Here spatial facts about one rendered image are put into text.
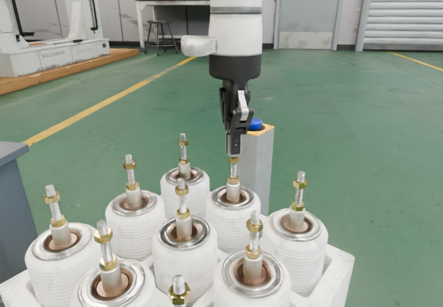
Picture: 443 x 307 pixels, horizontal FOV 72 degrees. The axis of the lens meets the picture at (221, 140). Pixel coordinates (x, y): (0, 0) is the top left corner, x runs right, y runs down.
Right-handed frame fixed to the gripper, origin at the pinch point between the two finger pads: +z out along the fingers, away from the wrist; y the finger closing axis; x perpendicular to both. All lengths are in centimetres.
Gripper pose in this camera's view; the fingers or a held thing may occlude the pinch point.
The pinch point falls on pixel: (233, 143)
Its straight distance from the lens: 48.9
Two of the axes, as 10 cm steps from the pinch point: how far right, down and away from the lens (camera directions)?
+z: 0.0, 9.2, 3.9
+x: -9.8, 0.8, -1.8
